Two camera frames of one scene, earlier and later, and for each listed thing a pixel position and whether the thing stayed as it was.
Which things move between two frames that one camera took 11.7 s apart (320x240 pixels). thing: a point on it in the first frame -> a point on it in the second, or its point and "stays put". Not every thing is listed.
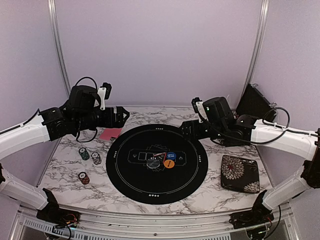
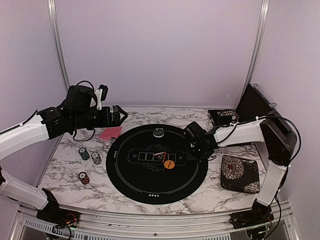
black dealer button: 153,163 -> 158,133
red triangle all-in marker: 162,156 stays put
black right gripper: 186,125 -> 206,156
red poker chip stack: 84,178 stays put
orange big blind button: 169,163 stays put
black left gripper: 120,122 stays put
